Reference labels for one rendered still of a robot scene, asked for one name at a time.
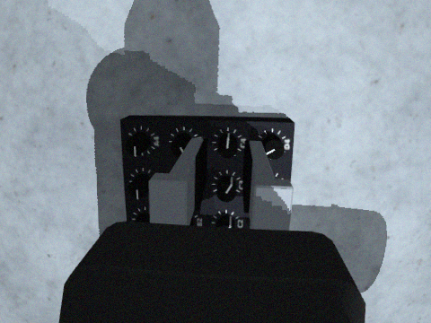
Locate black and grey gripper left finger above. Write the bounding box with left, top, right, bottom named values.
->
left=148, top=138, right=207, bottom=225

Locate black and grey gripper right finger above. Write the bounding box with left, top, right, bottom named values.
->
left=242, top=140, right=294, bottom=231

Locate black knob box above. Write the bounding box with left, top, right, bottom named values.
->
left=120, top=115, right=295, bottom=229

